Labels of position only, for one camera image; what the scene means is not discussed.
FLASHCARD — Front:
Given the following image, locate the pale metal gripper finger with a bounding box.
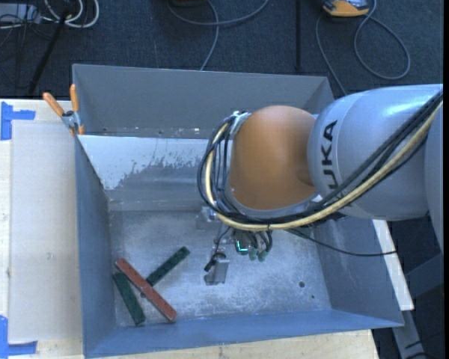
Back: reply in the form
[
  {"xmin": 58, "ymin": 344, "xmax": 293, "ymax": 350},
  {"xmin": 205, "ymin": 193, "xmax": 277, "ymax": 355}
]
[
  {"xmin": 204, "ymin": 271, "xmax": 229, "ymax": 286},
  {"xmin": 209, "ymin": 258, "xmax": 231, "ymax": 274}
]

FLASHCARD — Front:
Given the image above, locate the grey metal bin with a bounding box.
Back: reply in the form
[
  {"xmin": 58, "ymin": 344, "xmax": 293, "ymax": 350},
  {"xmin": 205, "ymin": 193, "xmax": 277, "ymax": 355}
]
[{"xmin": 71, "ymin": 64, "xmax": 406, "ymax": 359}]

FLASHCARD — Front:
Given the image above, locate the dark green flat block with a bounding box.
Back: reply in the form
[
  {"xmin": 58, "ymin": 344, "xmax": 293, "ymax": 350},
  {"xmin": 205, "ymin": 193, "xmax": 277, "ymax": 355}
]
[
  {"xmin": 112, "ymin": 271, "xmax": 147, "ymax": 327},
  {"xmin": 145, "ymin": 245, "xmax": 192, "ymax": 287}
]

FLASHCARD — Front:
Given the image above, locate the red-brown flat block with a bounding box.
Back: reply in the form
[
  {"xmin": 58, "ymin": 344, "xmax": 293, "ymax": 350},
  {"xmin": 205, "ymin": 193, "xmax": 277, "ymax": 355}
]
[{"xmin": 114, "ymin": 257, "xmax": 178, "ymax": 324}]

